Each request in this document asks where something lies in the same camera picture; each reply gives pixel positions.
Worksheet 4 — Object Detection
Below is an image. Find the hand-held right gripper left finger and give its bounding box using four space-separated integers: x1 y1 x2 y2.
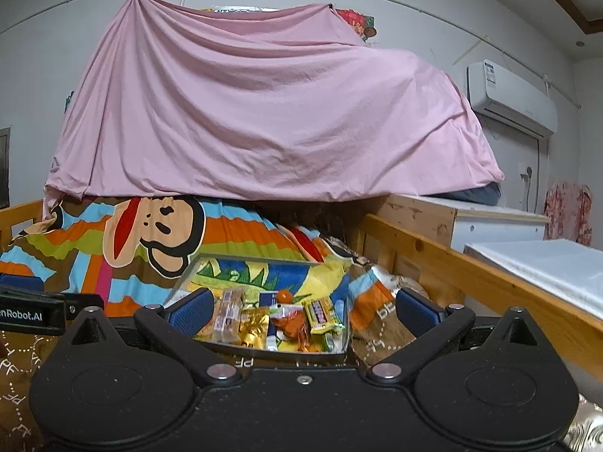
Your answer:
70 287 241 384

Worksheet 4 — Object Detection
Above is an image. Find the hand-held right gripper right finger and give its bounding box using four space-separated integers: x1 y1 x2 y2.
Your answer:
365 287 535 382

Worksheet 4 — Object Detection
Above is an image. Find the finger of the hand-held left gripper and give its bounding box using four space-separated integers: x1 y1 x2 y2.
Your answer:
63 293 105 327
0 273 44 293

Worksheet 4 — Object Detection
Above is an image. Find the clear barcode snack packet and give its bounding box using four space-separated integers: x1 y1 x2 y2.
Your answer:
211 289 234 344

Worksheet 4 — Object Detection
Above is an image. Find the clear biscuit packet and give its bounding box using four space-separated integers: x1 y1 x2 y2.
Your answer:
230 286 246 330

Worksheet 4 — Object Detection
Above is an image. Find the gold foil packet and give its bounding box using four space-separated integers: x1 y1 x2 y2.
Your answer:
238 306 271 347

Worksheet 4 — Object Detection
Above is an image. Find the blue and white packet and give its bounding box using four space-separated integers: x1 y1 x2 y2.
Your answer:
258 291 280 351

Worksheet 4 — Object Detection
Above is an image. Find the small white snack packet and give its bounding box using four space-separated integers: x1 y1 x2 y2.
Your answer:
269 304 302 321

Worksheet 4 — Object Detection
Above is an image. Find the yellow candy packet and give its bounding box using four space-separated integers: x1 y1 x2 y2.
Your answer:
304 298 342 333

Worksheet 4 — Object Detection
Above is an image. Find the small red label snack packet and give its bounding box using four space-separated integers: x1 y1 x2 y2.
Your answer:
273 313 314 353

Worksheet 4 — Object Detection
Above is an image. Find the metal tray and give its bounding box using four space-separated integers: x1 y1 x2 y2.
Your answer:
162 252 355 367

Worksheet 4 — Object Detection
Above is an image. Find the silver patterned cloth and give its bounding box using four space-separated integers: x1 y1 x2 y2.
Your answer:
370 264 415 302
563 393 603 452

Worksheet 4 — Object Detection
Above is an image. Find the printed monkey blanket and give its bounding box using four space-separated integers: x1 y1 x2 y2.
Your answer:
0 195 429 452

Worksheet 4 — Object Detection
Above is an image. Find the wooden cabinet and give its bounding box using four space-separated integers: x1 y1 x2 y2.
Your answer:
377 193 551 255

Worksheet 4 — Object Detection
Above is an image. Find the white chest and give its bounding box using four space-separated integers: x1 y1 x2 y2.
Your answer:
464 239 603 316

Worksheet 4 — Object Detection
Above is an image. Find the grey blue bedding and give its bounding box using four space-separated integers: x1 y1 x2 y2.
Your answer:
424 181 502 205

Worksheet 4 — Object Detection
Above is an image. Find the grey door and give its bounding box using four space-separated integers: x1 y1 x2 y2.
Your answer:
487 118 552 220

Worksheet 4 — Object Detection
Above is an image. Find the floral cloth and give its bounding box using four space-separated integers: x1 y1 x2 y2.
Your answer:
544 181 593 246

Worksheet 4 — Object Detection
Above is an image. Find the pink bed sheet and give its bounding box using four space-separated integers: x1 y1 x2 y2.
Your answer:
43 0 505 220

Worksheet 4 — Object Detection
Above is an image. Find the white air conditioner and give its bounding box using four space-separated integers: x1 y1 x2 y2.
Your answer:
466 60 559 138

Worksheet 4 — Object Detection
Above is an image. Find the dark wall panel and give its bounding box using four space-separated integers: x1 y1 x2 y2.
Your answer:
0 127 11 210

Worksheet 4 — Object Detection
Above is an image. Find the wall outlet with cable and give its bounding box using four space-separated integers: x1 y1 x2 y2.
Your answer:
519 164 540 210

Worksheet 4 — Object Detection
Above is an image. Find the colourful wall decoration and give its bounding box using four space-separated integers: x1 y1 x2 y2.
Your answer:
337 8 378 41

